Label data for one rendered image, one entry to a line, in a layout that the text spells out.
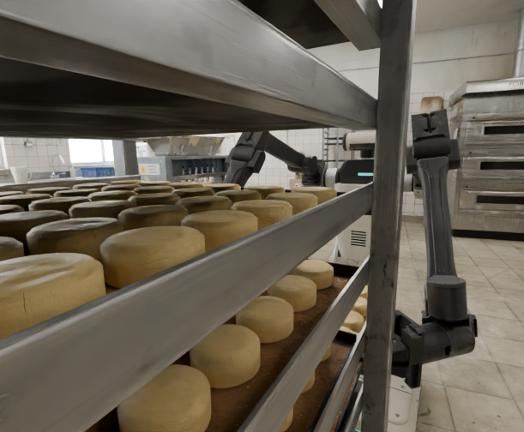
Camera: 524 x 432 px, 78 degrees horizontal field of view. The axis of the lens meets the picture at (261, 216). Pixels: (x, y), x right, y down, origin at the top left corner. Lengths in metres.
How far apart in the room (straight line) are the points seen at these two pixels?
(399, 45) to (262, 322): 0.30
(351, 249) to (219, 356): 1.17
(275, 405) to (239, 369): 0.04
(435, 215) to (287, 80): 0.61
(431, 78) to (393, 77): 5.74
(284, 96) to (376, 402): 0.41
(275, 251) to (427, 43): 6.11
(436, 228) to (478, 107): 4.43
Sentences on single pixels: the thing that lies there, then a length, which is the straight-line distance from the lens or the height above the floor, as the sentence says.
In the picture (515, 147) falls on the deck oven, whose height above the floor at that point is 1.21.
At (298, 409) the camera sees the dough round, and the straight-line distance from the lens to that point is 0.36.
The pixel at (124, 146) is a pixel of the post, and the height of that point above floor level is 1.21.
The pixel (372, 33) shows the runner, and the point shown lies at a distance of 0.38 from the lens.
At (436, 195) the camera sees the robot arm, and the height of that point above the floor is 1.10.
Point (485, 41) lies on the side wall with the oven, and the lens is 6.33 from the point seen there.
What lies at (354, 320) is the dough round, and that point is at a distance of 0.61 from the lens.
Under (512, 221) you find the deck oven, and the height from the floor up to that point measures 0.27.
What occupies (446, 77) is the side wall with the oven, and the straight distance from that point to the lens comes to 6.15.
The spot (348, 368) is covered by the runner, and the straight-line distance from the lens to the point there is 0.38.
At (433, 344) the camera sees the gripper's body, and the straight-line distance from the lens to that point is 0.59.
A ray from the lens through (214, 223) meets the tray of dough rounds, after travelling 0.19.
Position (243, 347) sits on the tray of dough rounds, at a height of 1.06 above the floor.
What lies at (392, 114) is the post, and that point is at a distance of 0.39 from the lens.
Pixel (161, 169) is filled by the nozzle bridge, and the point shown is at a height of 1.10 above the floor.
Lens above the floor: 1.19
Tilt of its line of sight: 11 degrees down
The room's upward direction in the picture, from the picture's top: 1 degrees counter-clockwise
